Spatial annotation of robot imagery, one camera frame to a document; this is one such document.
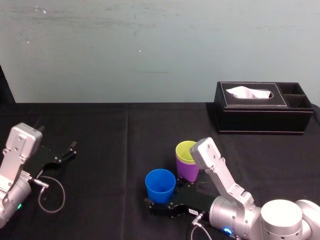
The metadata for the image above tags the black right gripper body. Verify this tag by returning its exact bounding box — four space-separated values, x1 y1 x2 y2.
154 186 218 221

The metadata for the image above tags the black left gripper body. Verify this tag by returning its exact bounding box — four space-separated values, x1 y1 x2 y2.
24 146 64 176

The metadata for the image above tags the blue plastic cup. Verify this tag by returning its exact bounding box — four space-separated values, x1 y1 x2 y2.
145 168 177 206

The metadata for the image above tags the purple plastic cup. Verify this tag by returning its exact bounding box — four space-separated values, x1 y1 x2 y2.
176 156 200 183

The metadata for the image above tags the green plastic cup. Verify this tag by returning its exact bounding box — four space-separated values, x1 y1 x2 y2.
175 140 198 165

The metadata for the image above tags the black table cloth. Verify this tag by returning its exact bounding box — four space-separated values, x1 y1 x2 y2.
0 101 320 240

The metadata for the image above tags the black angled panel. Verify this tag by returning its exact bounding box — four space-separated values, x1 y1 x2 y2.
0 64 16 104

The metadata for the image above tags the black leather tissue box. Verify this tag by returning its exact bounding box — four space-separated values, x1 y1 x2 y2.
213 81 316 136

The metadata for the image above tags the white paper tissue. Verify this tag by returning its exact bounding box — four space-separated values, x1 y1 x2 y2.
224 86 272 100

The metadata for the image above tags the thin grey right gripper cable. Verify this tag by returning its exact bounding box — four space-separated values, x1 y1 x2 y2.
184 211 241 240

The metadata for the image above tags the thin grey gripper cable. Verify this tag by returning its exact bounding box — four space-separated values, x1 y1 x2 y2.
184 211 241 240
27 175 67 214

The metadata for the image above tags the thin grey left gripper cable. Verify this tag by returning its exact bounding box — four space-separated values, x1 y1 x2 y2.
27 175 67 214

